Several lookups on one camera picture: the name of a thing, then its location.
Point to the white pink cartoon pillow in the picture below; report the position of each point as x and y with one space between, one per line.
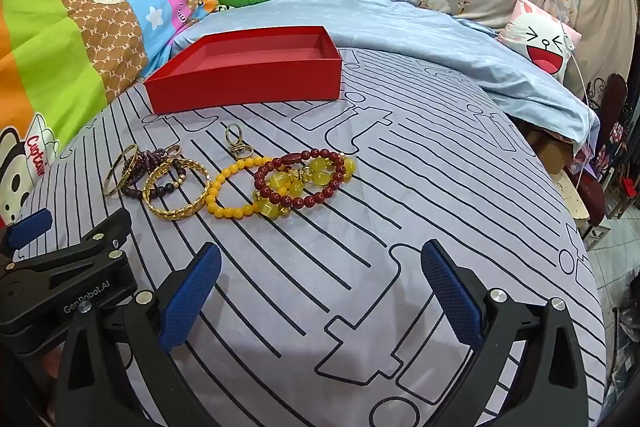
537 39

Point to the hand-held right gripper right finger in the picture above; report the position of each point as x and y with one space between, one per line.
452 297

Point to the red cardboard box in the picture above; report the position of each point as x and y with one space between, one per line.
250 77

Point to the brown cardboard box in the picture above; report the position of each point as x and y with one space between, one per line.
547 152

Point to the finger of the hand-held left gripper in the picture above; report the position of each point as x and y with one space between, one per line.
110 227
30 227

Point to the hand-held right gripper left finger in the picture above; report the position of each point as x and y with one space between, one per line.
192 297

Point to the thin gold bangle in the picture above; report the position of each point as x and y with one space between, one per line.
114 177

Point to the person's left hand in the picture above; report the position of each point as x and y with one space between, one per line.
50 364

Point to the colourful cartoon monkey quilt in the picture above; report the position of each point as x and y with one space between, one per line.
75 32

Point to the light blue blanket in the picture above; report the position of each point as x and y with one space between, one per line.
450 42

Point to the dark red cushion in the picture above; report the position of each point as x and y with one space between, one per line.
592 199

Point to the dark metal chair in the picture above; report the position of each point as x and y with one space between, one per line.
612 107

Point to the grey striped bed sheet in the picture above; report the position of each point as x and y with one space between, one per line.
390 187

